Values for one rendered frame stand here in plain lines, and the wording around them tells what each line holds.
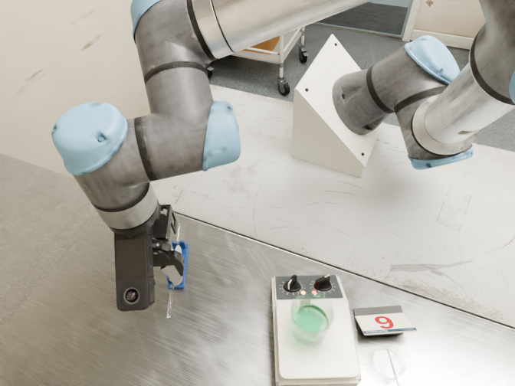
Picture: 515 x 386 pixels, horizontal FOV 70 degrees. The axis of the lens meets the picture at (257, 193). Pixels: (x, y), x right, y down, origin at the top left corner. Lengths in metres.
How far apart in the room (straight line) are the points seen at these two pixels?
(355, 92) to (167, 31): 0.53
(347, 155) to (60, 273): 0.68
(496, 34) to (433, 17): 2.96
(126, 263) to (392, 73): 0.62
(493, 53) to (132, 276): 0.49
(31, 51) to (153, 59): 1.44
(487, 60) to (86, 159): 0.43
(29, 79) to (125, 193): 1.46
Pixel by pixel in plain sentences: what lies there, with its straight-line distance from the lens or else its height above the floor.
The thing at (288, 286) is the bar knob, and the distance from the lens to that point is 0.68.
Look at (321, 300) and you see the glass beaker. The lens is 0.58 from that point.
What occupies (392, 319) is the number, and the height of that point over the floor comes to 0.92.
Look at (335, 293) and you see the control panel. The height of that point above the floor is 0.96.
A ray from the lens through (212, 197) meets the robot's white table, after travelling 0.88.
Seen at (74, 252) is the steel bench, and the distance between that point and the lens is 0.90.
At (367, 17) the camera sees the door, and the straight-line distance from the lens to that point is 3.44.
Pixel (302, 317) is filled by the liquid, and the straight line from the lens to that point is 0.60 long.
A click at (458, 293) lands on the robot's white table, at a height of 0.90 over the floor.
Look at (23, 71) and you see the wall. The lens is 1.86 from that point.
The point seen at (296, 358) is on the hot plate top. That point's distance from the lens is 0.62.
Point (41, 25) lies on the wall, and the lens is 1.90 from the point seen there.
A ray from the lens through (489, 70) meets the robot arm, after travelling 0.48.
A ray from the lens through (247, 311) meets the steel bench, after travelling 0.73.
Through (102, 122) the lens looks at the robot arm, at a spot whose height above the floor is 1.34.
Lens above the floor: 1.58
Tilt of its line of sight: 51 degrees down
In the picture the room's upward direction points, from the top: 4 degrees counter-clockwise
